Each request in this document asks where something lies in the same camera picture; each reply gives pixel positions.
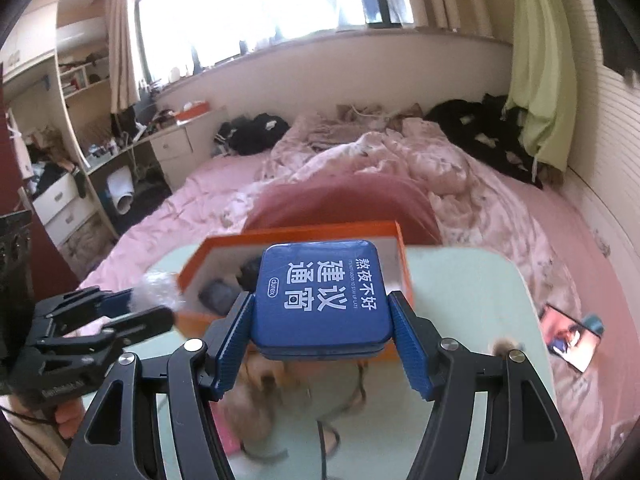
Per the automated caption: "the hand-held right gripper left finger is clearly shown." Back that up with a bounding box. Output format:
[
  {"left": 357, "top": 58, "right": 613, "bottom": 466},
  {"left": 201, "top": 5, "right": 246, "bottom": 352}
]
[{"left": 60, "top": 292, "right": 256, "bottom": 480}]

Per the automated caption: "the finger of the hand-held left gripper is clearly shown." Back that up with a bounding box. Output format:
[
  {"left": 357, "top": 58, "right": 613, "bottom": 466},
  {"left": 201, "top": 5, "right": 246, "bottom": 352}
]
[
  {"left": 32, "top": 287, "right": 133, "bottom": 333},
  {"left": 37, "top": 306, "right": 176, "bottom": 361}
]

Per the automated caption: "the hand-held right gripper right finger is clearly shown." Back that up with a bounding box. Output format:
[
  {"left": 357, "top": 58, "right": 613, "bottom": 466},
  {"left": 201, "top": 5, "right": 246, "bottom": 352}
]
[{"left": 389, "top": 290, "right": 583, "bottom": 480}]

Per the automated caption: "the round silver foil packet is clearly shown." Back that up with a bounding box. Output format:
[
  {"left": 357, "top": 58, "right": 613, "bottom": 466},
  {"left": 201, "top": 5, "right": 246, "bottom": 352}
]
[{"left": 129, "top": 270, "right": 183, "bottom": 313}]

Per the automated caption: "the blue metal tin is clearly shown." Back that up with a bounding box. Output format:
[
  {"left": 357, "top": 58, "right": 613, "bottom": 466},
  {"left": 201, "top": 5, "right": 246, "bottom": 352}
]
[{"left": 248, "top": 239, "right": 396, "bottom": 361}]

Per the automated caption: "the orange cardboard box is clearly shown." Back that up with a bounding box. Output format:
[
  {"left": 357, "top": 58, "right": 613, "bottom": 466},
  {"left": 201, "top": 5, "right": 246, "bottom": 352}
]
[{"left": 174, "top": 220, "right": 417, "bottom": 361}]

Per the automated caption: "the green cartoon desktop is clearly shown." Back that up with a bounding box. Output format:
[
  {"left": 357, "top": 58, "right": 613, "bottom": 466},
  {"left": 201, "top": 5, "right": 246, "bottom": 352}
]
[{"left": 80, "top": 242, "right": 558, "bottom": 480}]

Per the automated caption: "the person's left hand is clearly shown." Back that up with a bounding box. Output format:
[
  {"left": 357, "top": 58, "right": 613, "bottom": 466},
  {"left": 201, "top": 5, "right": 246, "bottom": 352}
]
[{"left": 52, "top": 395, "right": 88, "bottom": 443}]

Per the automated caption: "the small plush toy figure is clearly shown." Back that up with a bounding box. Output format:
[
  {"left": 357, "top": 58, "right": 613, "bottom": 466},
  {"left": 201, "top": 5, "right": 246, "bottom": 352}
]
[{"left": 231, "top": 352, "right": 296, "bottom": 401}]

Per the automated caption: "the black small packet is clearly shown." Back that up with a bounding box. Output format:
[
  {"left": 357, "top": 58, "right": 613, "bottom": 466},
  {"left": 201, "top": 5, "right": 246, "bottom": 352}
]
[{"left": 235, "top": 257, "right": 262, "bottom": 292}]

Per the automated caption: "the white desk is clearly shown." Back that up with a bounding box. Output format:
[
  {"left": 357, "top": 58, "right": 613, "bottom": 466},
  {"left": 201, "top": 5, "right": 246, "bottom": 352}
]
[{"left": 30, "top": 125, "right": 193, "bottom": 251}]

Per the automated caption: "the white paper roll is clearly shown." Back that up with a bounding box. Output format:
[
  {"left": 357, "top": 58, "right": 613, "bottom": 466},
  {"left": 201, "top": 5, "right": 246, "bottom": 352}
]
[{"left": 107, "top": 167, "right": 136, "bottom": 216}]

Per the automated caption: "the pink bed sheet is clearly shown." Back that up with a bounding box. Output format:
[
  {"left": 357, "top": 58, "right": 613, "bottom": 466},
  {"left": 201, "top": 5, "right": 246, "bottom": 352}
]
[{"left": 65, "top": 150, "right": 640, "bottom": 480}]

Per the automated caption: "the smartphone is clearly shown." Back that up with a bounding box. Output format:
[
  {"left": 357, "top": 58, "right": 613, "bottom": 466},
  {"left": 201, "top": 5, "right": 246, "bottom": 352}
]
[{"left": 540, "top": 302, "right": 603, "bottom": 373}]

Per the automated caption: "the white nightstand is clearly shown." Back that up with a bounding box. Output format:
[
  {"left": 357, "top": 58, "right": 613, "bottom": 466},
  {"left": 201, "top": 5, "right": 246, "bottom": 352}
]
[{"left": 150, "top": 105, "right": 228, "bottom": 191}]

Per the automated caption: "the pink crumpled quilt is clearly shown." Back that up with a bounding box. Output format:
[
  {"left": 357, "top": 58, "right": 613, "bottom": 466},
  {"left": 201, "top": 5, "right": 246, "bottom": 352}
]
[{"left": 260, "top": 102, "right": 501, "bottom": 246}]

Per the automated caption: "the orange tray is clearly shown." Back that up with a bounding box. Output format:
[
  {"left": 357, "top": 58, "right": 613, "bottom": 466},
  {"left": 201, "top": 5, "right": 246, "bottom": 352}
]
[{"left": 172, "top": 101, "right": 208, "bottom": 122}]

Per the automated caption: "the black clothes pile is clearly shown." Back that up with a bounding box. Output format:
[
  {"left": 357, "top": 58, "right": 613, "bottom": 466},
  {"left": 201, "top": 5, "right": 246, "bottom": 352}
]
[
  {"left": 425, "top": 92, "right": 546, "bottom": 188},
  {"left": 215, "top": 112, "right": 291, "bottom": 156}
]

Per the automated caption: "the white louvered door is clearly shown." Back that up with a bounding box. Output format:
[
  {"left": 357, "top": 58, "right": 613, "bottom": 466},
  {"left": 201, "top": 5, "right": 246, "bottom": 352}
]
[{"left": 565, "top": 0, "right": 640, "bottom": 311}]

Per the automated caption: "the green hanging cloth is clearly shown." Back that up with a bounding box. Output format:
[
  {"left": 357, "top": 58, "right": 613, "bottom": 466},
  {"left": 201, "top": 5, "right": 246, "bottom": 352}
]
[{"left": 502, "top": 0, "right": 578, "bottom": 173}]

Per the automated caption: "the window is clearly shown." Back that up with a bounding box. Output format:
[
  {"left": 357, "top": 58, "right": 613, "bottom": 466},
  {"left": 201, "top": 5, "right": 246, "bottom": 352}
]
[{"left": 127, "top": 0, "right": 426, "bottom": 91}]

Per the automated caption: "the black cable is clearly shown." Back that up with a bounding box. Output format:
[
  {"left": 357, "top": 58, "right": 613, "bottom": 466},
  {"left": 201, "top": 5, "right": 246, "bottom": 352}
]
[{"left": 0, "top": 405, "right": 66, "bottom": 431}]

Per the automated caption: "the white wall shelf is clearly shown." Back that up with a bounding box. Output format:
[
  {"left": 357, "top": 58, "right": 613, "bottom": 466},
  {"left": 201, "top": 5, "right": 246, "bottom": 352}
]
[{"left": 0, "top": 0, "right": 116, "bottom": 161}]

